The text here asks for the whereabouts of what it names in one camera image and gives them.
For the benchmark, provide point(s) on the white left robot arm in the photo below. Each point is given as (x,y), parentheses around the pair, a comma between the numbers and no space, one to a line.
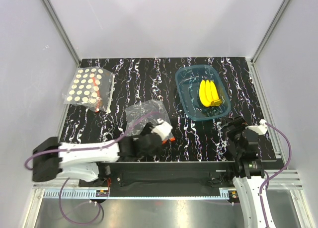
(52,159)

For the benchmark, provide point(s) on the aluminium frame post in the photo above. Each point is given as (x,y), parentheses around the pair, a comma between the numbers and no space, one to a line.
(61,31)
(274,23)

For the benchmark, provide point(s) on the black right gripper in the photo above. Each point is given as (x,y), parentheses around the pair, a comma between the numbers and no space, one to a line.
(238,122)

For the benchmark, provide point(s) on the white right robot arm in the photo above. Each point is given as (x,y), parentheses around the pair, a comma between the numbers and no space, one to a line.
(247,173)

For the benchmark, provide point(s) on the yellow toy banana bunch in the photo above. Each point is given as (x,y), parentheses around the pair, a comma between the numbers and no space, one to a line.
(208,94)

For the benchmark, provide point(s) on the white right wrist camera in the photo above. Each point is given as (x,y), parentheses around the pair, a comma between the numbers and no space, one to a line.
(260,129)

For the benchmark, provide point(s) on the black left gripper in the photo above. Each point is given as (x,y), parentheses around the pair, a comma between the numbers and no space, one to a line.
(146,130)

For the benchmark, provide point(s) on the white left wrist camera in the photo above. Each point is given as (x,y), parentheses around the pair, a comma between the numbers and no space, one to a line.
(163,129)

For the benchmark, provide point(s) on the teal transparent plastic container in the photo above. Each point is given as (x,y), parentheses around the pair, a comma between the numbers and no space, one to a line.
(188,80)

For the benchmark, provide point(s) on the clear zip bag orange zipper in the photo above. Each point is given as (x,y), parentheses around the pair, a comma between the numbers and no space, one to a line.
(138,115)

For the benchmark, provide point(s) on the left aluminium frame post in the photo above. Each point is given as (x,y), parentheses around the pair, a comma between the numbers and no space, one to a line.
(61,31)

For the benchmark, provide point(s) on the clear bag with round stickers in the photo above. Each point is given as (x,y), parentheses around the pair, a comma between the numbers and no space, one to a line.
(91,87)

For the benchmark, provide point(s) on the right aluminium frame post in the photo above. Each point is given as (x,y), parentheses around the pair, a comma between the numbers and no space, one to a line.
(274,23)

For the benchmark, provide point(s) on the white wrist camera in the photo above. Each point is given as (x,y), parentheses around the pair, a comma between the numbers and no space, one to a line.
(163,129)
(260,129)

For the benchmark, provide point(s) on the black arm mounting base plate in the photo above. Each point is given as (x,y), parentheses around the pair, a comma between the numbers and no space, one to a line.
(154,171)

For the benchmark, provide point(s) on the aluminium frame rail front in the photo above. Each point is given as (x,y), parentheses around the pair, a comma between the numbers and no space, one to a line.
(125,187)

